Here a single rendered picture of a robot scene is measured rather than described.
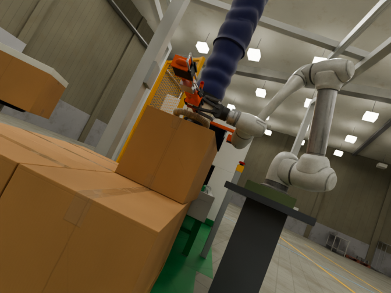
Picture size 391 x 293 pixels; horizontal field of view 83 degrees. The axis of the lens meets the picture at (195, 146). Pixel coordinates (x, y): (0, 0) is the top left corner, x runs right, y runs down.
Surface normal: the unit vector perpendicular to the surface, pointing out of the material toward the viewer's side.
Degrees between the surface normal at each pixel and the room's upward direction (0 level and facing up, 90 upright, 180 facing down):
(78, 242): 90
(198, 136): 90
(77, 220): 90
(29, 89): 90
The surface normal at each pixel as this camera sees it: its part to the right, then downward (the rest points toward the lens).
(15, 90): 0.25, -0.02
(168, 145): -0.12, -0.19
